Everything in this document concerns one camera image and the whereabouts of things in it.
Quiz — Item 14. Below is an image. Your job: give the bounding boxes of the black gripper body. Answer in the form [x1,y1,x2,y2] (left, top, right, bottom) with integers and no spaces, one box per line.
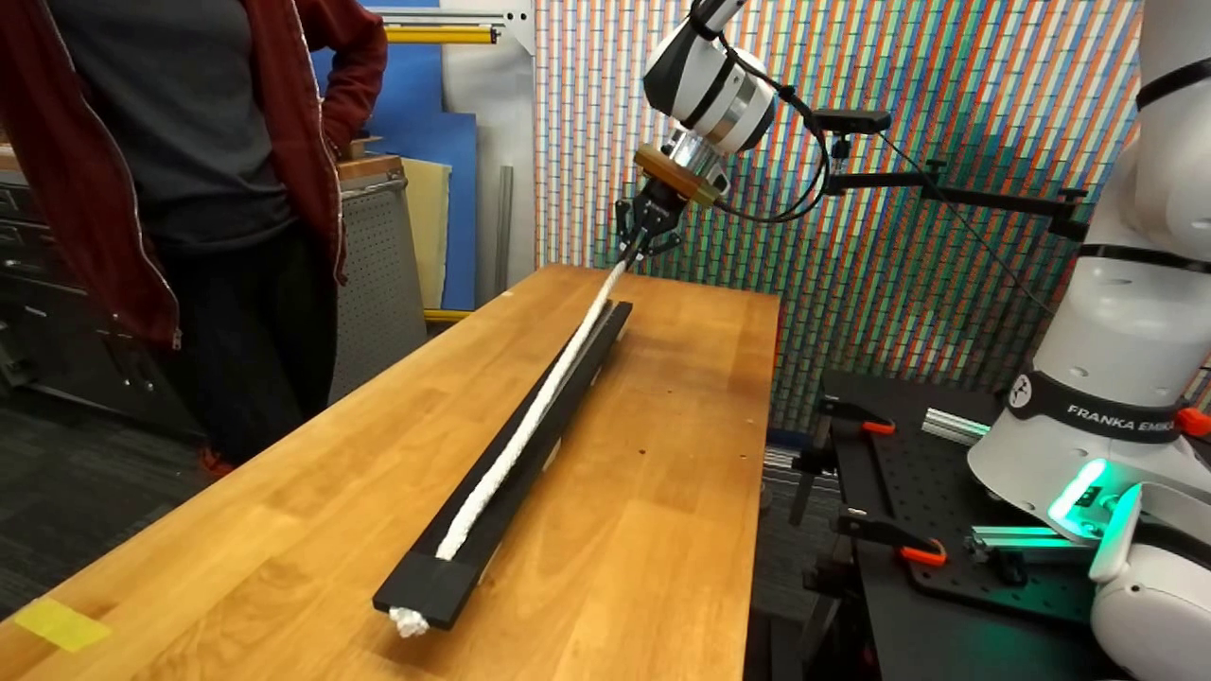
[624,179,698,237]

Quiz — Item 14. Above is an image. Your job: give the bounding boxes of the white rope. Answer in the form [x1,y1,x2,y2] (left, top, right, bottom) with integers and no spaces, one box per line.
[433,248,637,567]

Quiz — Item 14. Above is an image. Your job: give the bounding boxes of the beige board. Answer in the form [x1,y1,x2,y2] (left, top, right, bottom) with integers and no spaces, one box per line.
[399,156,453,313]

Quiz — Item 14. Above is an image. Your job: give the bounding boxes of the blue board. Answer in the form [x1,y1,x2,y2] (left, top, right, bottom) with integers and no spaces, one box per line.
[361,41,483,313]

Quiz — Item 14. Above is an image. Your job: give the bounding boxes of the perforated backdrop panel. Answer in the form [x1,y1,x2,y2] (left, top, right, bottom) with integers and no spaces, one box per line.
[527,0,1145,437]

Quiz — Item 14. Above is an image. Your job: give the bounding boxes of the grey perforated metal cabinet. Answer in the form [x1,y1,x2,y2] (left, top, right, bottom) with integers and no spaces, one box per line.
[330,152,435,407]

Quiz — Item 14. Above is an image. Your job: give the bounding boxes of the aluminium extrusion bar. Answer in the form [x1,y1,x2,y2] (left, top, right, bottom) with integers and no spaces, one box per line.
[966,517,1089,561]
[917,406,1004,445]

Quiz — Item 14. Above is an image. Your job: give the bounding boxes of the person in red jacket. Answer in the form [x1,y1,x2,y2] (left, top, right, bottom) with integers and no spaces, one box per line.
[0,0,391,471]

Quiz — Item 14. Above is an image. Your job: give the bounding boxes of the yellow tape patch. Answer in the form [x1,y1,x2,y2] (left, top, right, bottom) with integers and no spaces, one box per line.
[7,595,117,657]

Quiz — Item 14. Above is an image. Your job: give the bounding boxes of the wooden gripper mount plate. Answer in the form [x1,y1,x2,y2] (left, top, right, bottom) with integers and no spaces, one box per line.
[632,139,727,208]

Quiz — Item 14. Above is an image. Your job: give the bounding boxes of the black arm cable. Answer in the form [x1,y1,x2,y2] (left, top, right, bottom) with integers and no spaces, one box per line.
[735,67,846,226]

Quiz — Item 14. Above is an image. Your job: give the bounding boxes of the black exterior camera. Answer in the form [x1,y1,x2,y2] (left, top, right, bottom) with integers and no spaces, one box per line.
[806,106,896,136]

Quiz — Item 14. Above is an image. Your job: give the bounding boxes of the white metal rail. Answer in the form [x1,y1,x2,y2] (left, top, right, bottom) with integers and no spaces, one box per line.
[373,5,536,31]

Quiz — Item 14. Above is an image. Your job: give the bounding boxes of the black clamp orange handle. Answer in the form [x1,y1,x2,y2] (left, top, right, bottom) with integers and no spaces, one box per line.
[814,392,902,445]
[1172,400,1211,445]
[832,508,952,575]

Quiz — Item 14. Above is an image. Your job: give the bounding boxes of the black camera support arm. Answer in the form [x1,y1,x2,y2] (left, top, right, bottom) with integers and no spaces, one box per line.
[816,125,1095,241]

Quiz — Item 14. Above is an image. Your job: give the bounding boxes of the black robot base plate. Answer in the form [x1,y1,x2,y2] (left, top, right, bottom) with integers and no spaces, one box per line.
[816,369,1140,681]

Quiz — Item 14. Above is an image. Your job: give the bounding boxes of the black grooved rail on blocks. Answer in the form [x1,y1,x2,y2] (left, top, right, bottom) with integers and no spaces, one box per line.
[371,294,637,642]

